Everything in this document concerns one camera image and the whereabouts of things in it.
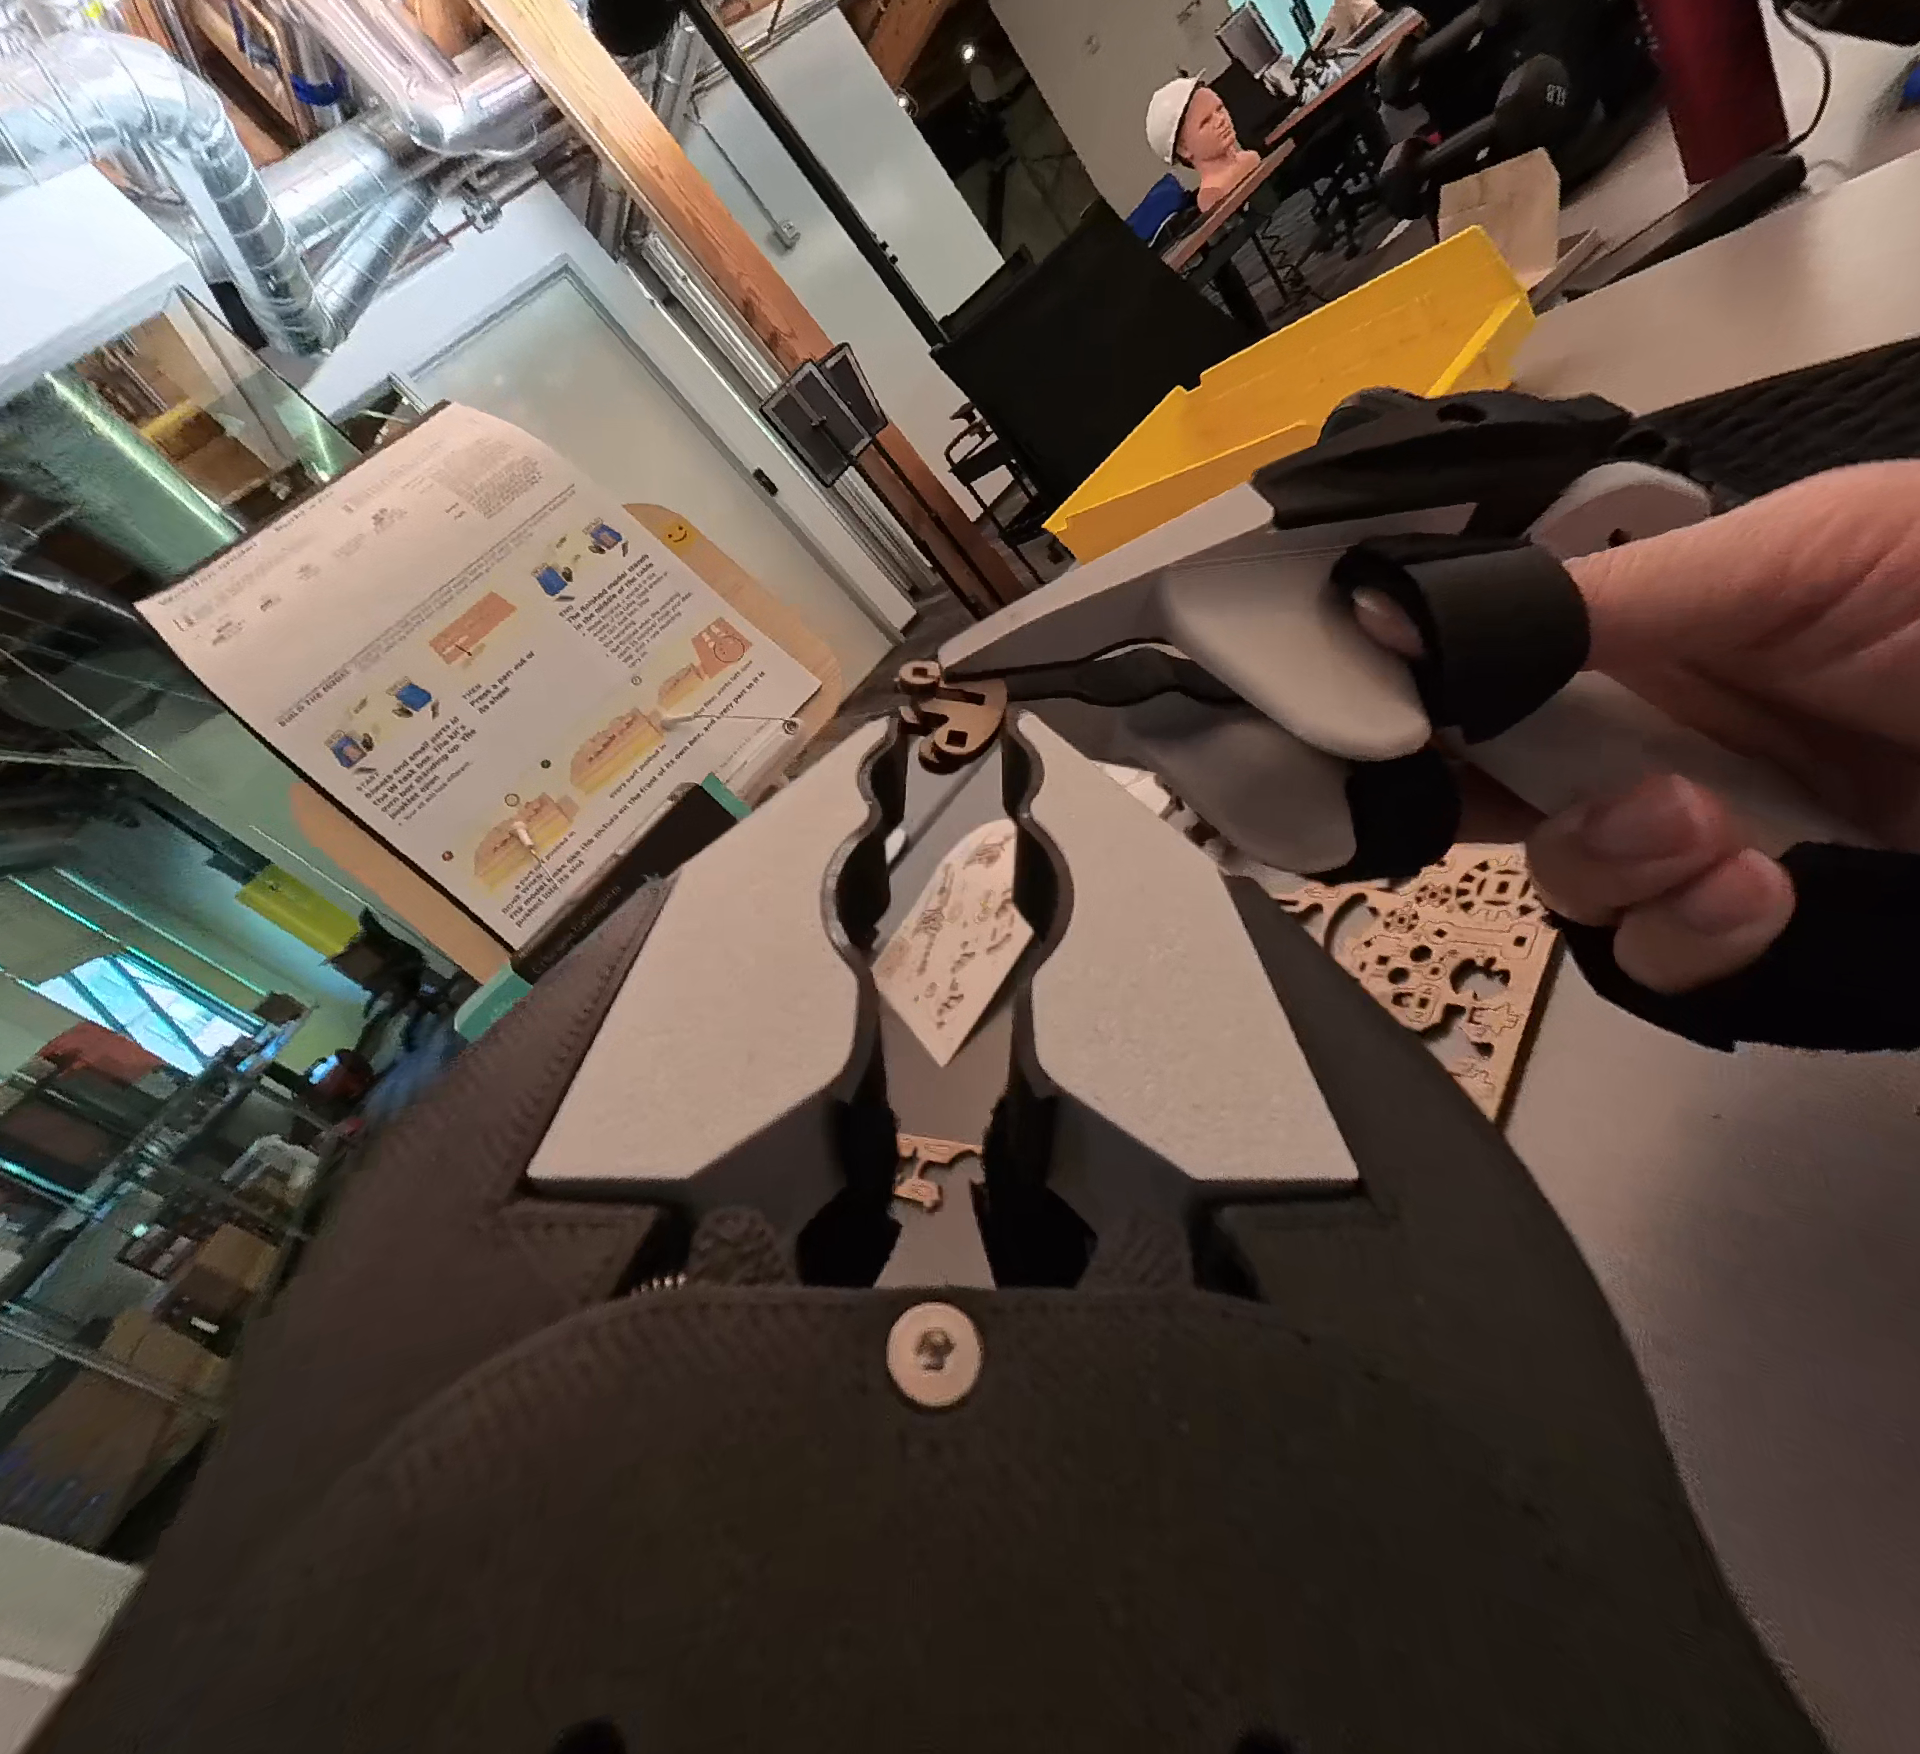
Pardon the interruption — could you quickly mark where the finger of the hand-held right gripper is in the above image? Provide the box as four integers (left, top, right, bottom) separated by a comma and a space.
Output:
934, 539, 1435, 762
1102, 699, 1398, 877

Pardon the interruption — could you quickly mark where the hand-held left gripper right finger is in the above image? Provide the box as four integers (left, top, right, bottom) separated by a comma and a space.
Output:
1005, 711, 1363, 1210

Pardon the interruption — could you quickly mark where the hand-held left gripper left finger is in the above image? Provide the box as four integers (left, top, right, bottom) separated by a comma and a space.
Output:
527, 711, 920, 1212

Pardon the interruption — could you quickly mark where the small wooden model part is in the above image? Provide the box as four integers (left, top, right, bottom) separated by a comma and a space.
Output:
894, 660, 1009, 771

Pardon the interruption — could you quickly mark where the person's right hand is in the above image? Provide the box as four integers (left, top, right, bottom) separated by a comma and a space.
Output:
1531, 465, 1920, 994

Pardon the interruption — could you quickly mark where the yellow plastic bin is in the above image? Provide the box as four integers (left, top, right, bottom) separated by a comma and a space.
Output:
1042, 227, 1541, 568

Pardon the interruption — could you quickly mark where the brown cardboard piece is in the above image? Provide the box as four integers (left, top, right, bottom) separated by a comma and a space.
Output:
1436, 151, 1599, 286

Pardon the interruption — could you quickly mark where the small flat wooden piece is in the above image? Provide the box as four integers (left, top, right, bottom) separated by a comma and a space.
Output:
893, 1131, 984, 1212

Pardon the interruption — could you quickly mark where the brown laser-cut wooden sheet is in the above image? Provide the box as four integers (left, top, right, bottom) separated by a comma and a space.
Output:
1276, 844, 1564, 1124

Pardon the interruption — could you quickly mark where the black chair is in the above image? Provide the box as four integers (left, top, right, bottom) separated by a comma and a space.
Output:
931, 202, 1254, 556

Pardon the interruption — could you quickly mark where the black foam mat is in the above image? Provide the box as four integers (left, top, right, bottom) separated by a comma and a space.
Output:
1652, 342, 1920, 511

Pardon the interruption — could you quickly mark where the printed instruction booklet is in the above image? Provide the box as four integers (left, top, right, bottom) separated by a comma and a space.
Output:
138, 399, 843, 955

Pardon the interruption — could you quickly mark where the mannequin head with white helmet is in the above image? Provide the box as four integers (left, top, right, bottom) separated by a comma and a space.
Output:
1144, 73, 1264, 215

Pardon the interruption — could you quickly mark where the black panel on stand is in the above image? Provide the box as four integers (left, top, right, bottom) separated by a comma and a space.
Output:
762, 345, 884, 482

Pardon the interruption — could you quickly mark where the red bottle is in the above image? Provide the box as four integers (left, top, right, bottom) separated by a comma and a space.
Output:
1618, 0, 1792, 188

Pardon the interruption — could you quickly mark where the wide silver ventilation duct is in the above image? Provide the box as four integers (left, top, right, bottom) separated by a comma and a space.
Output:
0, 0, 580, 359

